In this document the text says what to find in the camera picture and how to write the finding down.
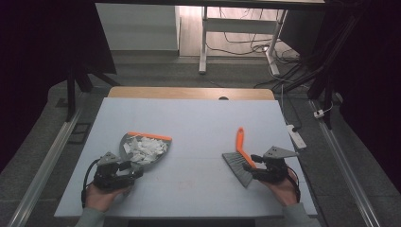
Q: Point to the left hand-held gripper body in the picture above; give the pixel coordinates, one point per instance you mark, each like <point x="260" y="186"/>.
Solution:
<point x="107" y="176"/>

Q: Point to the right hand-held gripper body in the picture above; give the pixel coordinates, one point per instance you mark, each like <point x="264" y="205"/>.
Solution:
<point x="273" y="167"/>

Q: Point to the orange and grey hand brush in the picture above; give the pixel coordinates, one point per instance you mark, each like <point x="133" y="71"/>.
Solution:
<point x="241" y="160"/>

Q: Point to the grey dustpan with orange edge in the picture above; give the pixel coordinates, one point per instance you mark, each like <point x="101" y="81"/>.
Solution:
<point x="126" y="149"/>

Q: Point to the pile of white paper shreds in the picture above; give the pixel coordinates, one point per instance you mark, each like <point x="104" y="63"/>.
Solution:
<point x="145" y="149"/>

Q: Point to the person's left hand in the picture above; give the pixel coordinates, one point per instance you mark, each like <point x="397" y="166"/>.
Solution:
<point x="102" y="198"/>

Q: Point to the person's right hand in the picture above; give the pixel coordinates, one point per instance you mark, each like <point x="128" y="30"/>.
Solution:
<point x="283" y="190"/>

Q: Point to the white power strip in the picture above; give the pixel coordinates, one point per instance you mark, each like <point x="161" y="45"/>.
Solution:
<point x="296" y="137"/>

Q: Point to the pale grey work board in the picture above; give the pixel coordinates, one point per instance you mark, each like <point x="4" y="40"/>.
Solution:
<point x="195" y="126"/>

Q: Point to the white plug adapter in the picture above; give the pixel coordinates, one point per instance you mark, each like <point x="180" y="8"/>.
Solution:
<point x="319" y="113"/>

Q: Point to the black stand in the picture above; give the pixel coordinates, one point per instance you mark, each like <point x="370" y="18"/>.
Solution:
<point x="78" y="85"/>
<point x="327" y="78"/>

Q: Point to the white cabinet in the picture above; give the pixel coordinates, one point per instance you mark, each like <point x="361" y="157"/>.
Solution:
<point x="138" y="26"/>

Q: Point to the aluminium floor rail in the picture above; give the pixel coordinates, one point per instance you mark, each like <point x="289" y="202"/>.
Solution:
<point x="346" y="167"/>
<point x="44" y="167"/>

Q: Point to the white desk frame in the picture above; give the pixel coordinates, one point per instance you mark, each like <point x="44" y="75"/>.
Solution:
<point x="239" y="25"/>

